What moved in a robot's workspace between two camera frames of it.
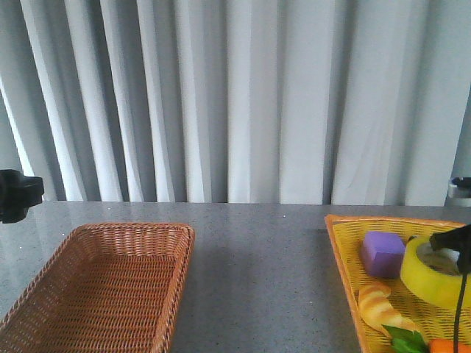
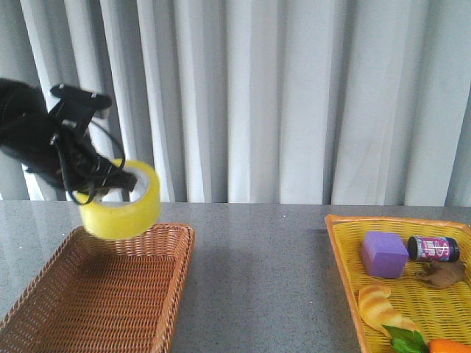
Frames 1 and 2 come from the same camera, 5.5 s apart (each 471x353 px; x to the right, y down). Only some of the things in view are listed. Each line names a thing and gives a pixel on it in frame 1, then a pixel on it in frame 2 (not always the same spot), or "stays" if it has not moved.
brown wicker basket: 108,287 stays
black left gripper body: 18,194 to 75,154
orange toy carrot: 405,340 stays
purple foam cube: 383,254 stays
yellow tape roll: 441,288 to 118,223
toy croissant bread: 376,307 stays
